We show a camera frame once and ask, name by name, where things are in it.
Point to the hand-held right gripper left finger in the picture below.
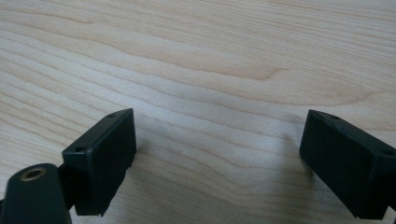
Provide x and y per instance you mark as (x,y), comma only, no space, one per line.
(99,161)

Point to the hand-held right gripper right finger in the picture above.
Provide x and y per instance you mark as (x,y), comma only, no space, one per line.
(345,161)

